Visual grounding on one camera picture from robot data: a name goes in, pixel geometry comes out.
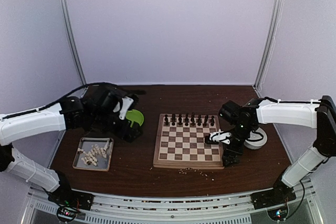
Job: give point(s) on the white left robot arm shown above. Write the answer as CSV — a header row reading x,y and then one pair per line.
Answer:
x,y
67,113

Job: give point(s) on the metal tray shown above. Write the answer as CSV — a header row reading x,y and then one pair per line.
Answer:
x,y
94,139

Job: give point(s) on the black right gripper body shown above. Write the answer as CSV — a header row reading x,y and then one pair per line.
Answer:
x,y
241,132

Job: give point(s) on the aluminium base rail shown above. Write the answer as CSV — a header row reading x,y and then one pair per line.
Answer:
x,y
230,208

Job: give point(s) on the aluminium frame post right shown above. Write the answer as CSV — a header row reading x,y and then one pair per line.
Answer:
x,y
269,45

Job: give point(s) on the black chess pieces row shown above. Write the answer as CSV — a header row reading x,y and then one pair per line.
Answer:
x,y
189,120

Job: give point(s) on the white chess pieces pile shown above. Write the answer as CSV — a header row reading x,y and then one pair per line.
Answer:
x,y
93,154

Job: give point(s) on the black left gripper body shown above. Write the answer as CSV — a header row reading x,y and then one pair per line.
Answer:
x,y
102,121

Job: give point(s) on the aluminium frame post left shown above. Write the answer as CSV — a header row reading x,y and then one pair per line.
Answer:
x,y
71,41

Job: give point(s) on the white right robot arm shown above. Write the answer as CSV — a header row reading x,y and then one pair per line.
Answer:
x,y
309,124

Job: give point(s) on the green plate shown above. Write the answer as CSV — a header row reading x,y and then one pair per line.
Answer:
x,y
135,116

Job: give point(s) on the wooden chess board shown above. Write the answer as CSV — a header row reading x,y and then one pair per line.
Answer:
x,y
184,147

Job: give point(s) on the white bowl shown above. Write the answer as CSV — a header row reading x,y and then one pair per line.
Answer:
x,y
256,140

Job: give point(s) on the aluminium frame post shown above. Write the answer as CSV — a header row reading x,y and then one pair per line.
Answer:
x,y
71,41
269,45

